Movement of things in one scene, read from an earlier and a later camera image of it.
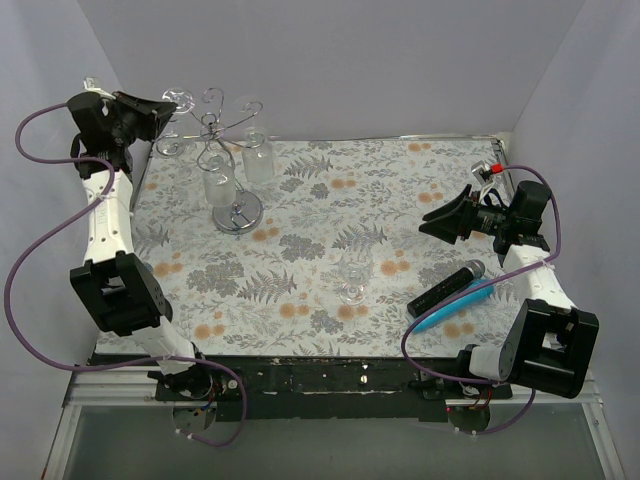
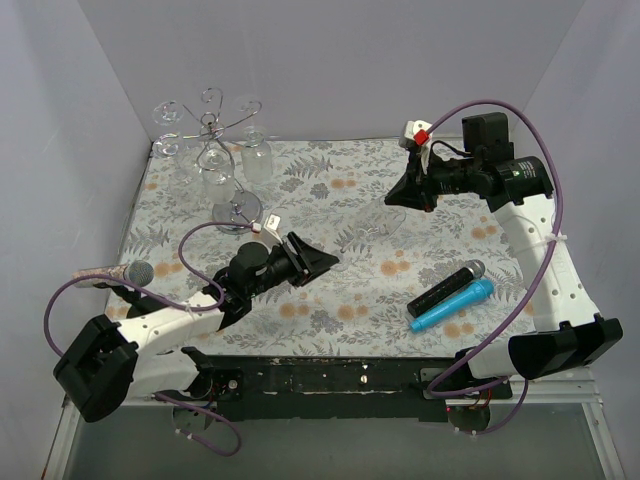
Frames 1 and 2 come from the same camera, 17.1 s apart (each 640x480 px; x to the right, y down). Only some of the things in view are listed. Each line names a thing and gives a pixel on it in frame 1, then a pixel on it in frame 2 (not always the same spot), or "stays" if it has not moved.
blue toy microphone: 481,293 stays
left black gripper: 141,118 -> 298,260
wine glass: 355,267 -> 377,222
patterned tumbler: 257,155 stays
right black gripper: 467,218 -> 426,181
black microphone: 473,270 stays
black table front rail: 308,387 stays
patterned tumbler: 219,179 stays
